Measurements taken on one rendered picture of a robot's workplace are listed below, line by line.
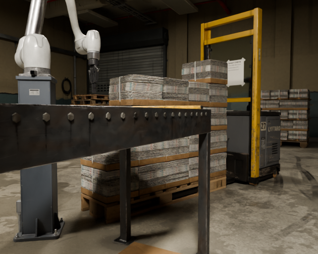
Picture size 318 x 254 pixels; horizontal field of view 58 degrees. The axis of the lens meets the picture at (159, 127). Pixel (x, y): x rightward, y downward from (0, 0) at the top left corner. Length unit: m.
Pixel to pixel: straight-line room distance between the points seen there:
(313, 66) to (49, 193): 7.74
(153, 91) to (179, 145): 0.54
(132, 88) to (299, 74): 6.97
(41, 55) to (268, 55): 7.53
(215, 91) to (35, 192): 1.84
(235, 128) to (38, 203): 2.30
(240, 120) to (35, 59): 2.30
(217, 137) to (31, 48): 1.84
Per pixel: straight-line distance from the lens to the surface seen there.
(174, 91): 2.44
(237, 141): 3.45
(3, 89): 9.43
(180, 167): 2.53
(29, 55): 1.96
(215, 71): 2.89
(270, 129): 3.51
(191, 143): 2.61
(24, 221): 2.04
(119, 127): 0.79
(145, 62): 10.10
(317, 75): 8.70
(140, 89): 2.18
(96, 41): 2.18
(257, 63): 3.19
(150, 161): 2.28
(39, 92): 1.90
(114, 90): 2.38
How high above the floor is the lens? 0.79
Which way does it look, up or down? 3 degrees down
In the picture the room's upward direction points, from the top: straight up
